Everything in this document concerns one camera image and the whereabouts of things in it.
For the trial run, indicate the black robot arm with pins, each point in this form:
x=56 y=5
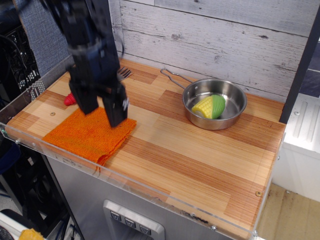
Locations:
x=87 y=28

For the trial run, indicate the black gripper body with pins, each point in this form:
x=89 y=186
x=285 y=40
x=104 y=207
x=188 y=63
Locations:
x=96 y=61

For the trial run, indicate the small steel pan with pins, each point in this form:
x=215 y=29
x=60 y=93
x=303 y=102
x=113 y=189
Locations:
x=235 y=97

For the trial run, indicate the orange knitted cloth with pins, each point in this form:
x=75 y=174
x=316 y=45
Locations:
x=90 y=136

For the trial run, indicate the white side cabinet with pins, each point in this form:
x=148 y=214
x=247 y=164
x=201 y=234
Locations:
x=298 y=166

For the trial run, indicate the silver button control panel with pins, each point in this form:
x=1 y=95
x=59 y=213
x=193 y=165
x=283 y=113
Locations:
x=125 y=224

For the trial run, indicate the dark right vertical post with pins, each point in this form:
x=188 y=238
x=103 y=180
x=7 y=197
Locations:
x=306 y=58

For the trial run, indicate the toy corn cob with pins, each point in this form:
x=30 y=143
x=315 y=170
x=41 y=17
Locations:
x=211 y=107

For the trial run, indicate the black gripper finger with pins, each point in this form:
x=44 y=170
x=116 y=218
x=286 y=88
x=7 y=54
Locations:
x=116 y=104
x=84 y=97

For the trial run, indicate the red handled fork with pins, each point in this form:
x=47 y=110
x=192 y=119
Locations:
x=122 y=74

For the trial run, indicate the clear acrylic table guard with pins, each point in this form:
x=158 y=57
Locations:
x=169 y=179

